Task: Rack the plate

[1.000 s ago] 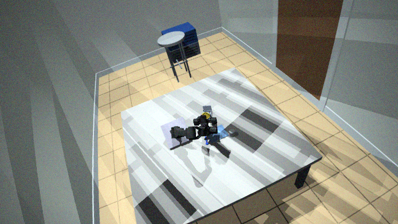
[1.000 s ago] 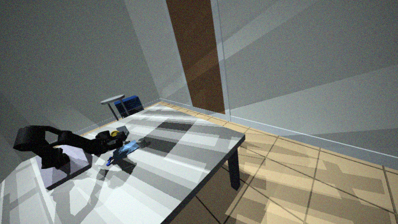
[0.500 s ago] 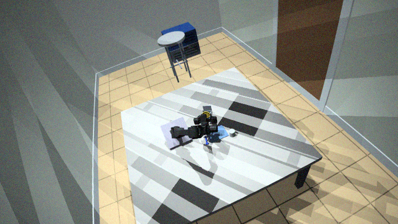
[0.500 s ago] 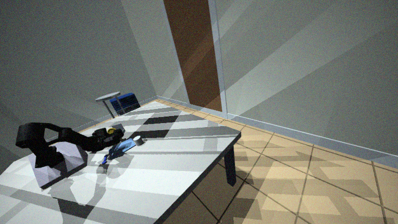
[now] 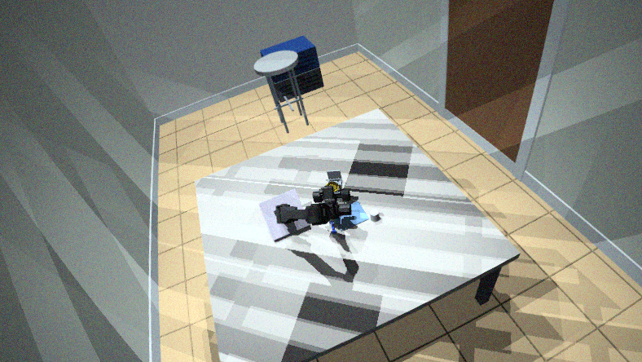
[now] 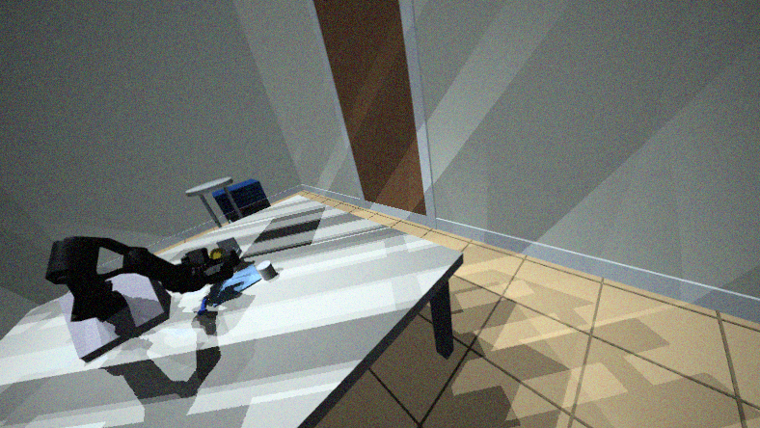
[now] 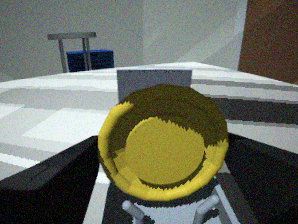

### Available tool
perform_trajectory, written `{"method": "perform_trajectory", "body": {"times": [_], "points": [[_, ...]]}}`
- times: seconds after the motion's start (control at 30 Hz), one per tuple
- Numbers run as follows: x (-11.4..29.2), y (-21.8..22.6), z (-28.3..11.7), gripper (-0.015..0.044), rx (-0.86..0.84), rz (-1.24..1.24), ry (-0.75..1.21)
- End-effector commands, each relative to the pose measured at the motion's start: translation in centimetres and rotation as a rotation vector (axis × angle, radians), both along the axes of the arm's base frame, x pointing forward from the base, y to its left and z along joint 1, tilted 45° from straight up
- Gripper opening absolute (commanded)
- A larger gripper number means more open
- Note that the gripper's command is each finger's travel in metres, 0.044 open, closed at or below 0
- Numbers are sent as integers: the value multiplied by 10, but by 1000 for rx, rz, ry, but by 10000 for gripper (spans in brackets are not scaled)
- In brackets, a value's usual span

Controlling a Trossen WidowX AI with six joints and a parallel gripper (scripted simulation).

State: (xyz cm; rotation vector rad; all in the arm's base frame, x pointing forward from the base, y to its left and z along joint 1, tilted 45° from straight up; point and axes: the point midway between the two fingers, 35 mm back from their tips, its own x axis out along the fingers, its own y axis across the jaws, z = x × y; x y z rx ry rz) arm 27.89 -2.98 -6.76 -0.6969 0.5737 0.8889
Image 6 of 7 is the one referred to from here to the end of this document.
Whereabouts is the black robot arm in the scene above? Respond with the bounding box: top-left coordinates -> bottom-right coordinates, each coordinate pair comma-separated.
45,236 -> 233,322

